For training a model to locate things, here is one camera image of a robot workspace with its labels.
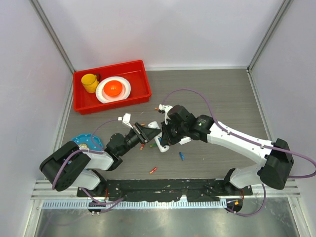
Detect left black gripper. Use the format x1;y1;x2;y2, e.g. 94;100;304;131
119;122;161;157

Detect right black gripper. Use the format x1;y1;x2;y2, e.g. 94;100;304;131
161;119;187;146

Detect white remote control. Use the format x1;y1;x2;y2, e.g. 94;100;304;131
148;121;170;153

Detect white battery cover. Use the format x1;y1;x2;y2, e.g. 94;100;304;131
179;137;192;145

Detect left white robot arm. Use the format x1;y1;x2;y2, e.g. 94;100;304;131
39;123;161;197

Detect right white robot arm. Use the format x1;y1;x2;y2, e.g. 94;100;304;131
158;105;294;195

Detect blue patterned plate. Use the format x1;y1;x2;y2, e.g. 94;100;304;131
71;133;103;152

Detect white paper plate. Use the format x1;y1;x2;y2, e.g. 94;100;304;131
95;76;131;103

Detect orange bowl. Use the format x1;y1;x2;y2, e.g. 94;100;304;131
103;80;123;97

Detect red plastic bin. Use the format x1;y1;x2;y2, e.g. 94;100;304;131
73;60;152;115

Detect yellow mug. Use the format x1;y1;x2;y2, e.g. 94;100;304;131
81;74;101;93

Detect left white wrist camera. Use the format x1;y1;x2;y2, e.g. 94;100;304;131
118;113;133;129

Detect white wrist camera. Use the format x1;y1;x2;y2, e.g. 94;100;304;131
118;113;133;129
158;104;173;124

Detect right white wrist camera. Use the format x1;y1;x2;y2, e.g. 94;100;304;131
158;104;173;124

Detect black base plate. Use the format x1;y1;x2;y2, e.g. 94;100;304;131
87;179;253;202

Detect white slotted cable duct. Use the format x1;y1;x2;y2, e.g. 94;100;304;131
42;198;227;209

